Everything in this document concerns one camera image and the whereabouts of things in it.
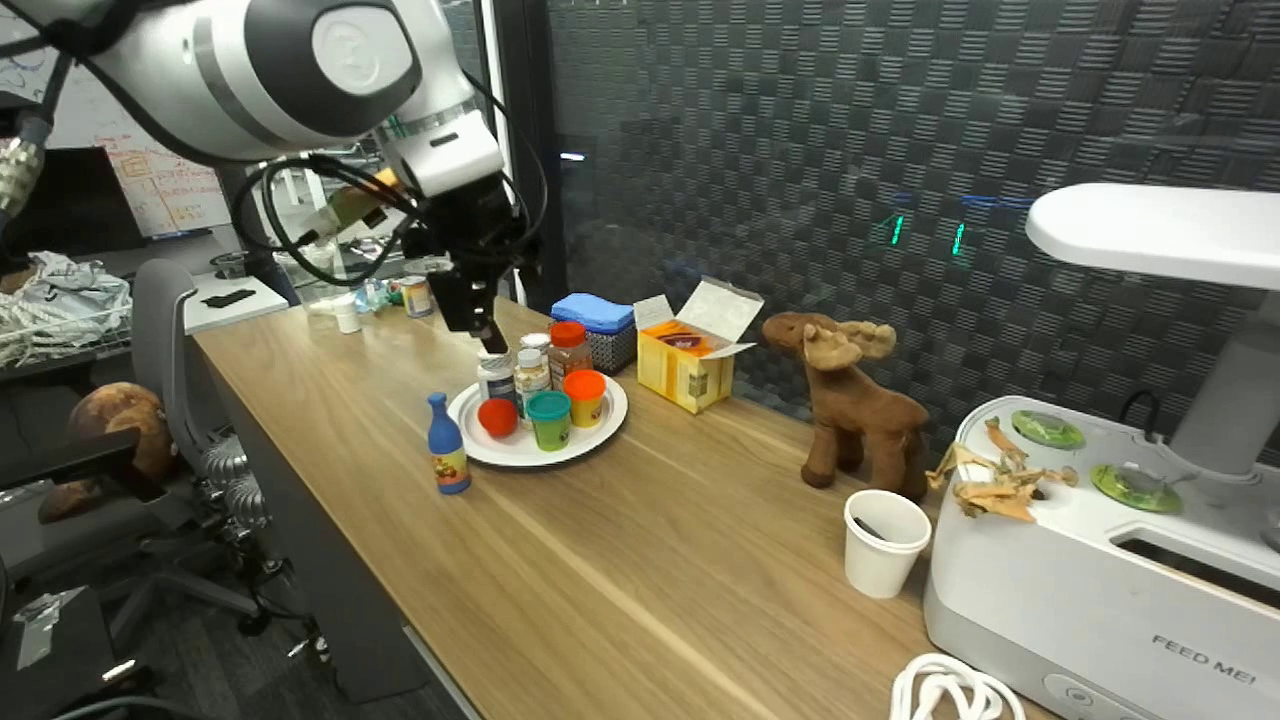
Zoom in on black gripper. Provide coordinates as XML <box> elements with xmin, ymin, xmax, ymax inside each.
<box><xmin>415</xmin><ymin>176</ymin><xmax>527</xmax><ymax>361</ymax></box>

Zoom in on supplement bottle green label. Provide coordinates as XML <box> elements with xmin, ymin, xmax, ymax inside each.
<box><xmin>513</xmin><ymin>332</ymin><xmax>555</xmax><ymax>408</ymax></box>

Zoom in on red green toy ball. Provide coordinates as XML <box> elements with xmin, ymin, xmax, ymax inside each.
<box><xmin>475</xmin><ymin>394</ymin><xmax>524</xmax><ymax>443</ymax></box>

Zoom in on green tub teal lid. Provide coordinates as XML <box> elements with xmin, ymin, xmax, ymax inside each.
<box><xmin>524</xmin><ymin>389</ymin><xmax>575</xmax><ymax>454</ymax></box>

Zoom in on blue toy bottle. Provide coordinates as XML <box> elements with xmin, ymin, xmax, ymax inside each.
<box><xmin>423</xmin><ymin>391</ymin><xmax>475</xmax><ymax>498</ymax></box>

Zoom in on white paper plate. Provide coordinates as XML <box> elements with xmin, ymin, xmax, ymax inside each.
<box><xmin>443</xmin><ymin>368</ymin><xmax>631</xmax><ymax>470</ymax></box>

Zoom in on small jar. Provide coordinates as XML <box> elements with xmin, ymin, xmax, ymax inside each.
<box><xmin>398</xmin><ymin>273</ymin><xmax>442</xmax><ymax>321</ymax></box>

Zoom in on yellow tea box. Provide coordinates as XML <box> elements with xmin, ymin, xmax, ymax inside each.
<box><xmin>627</xmin><ymin>273</ymin><xmax>767</xmax><ymax>421</ymax></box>

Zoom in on black stand pole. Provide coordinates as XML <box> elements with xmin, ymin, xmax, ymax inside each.
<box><xmin>213</xmin><ymin>157</ymin><xmax>303</xmax><ymax>307</ymax></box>

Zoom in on brown round plush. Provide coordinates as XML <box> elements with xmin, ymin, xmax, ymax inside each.
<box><xmin>36</xmin><ymin>379</ymin><xmax>180</xmax><ymax>526</ymax></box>

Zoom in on brown moose plush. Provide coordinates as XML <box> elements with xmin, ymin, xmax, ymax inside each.
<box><xmin>762</xmin><ymin>307</ymin><xmax>937</xmax><ymax>503</ymax></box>

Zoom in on crumpled grey cloth pile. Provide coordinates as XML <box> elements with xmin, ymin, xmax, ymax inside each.
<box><xmin>0</xmin><ymin>247</ymin><xmax>137</xmax><ymax>375</ymax></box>

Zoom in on white paper cup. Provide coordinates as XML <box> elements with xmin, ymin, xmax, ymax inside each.
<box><xmin>839</xmin><ymin>489</ymin><xmax>937</xmax><ymax>604</ymax></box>

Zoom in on dried plant leaves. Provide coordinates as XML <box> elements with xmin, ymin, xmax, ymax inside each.
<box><xmin>928</xmin><ymin>415</ymin><xmax>1079</xmax><ymax>526</ymax></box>

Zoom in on white hydroponic planter with lamp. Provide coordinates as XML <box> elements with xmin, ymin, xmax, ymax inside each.
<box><xmin>922</xmin><ymin>179</ymin><xmax>1280</xmax><ymax>720</ymax></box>

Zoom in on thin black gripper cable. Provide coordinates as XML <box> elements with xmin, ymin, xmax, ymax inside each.
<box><xmin>230</xmin><ymin>63</ymin><xmax>554</xmax><ymax>290</ymax></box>

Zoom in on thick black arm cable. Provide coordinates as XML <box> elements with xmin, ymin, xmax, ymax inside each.
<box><xmin>0</xmin><ymin>22</ymin><xmax>76</xmax><ymax>237</ymax></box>

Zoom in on white coiled cable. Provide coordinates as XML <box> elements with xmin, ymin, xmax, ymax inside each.
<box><xmin>888</xmin><ymin>652</ymin><xmax>1031</xmax><ymax>720</ymax></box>

